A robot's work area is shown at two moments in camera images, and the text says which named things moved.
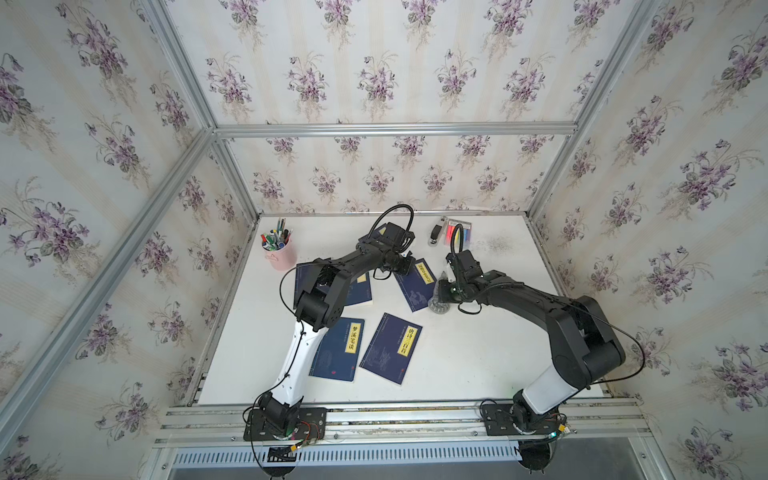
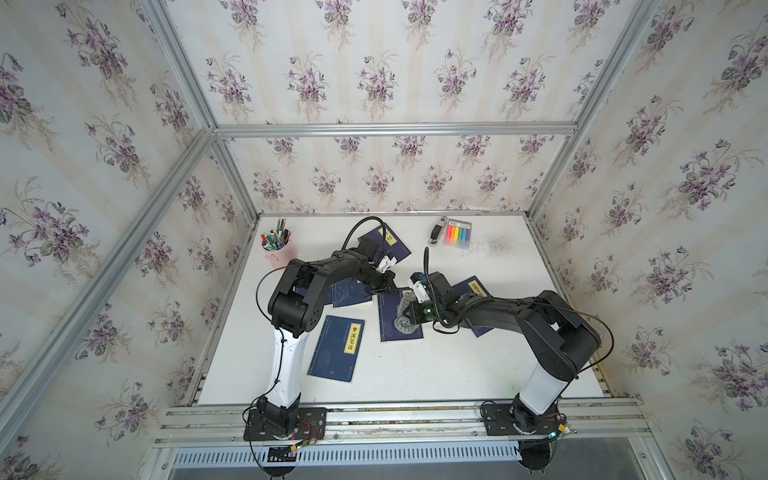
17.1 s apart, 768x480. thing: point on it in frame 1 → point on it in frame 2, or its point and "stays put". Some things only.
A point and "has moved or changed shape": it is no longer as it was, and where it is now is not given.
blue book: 337,353 stays put
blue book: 418,285 has moved or changed shape
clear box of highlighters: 467,232 stays put
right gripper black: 443,293 → 414,315
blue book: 392,347 → 388,304
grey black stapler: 437,232 stays put
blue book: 359,290 stays put
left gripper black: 406,267 → 385,284
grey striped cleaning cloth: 435,304 has moved or changed shape
